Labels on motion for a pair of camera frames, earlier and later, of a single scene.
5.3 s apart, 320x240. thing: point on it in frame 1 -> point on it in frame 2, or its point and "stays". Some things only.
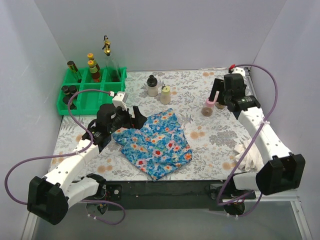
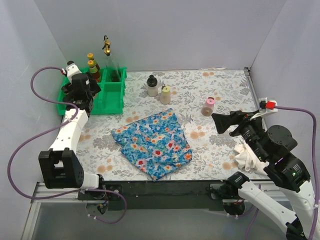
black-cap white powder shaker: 152,88 stays
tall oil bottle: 113,67 stays
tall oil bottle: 106,42 stays
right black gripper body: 220,89 -> 238,122
